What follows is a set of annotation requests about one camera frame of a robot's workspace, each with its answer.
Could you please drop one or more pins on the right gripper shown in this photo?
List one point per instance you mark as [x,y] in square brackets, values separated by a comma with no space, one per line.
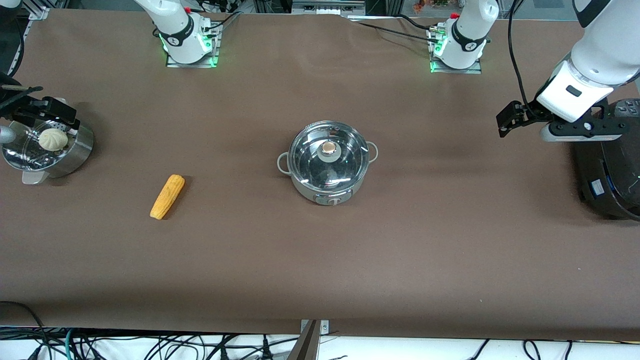
[11,106]

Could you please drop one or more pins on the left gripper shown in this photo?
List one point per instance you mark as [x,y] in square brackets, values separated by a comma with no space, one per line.
[529,112]

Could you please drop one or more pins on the yellow corn cob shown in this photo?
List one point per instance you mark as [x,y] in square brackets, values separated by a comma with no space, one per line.
[167,196]

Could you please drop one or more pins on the glass pot lid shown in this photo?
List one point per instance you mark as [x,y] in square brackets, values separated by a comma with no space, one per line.
[345,160]

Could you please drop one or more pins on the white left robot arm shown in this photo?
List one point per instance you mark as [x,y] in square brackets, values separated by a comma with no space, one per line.
[465,30]

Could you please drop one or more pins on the steel steamer pot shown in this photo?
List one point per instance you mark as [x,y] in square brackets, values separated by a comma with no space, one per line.
[75,152]

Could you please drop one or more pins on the stainless steel pot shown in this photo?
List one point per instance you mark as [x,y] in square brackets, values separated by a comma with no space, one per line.
[327,197]

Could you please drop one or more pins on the white steamed bun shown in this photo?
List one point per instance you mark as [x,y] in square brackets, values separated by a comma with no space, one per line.
[52,140]

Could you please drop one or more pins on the black rice cooker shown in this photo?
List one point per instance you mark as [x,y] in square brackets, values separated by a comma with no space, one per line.
[612,175]

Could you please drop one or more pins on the brown table cover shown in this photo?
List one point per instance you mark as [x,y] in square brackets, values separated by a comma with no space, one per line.
[320,270]

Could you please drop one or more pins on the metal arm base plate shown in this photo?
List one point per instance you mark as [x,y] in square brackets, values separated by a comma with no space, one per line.
[192,64]
[457,71]

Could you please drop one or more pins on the aluminium frame profile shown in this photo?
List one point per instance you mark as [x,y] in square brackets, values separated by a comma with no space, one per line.
[327,7]

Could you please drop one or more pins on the metal table edge bracket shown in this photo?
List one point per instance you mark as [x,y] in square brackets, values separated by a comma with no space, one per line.
[312,340]

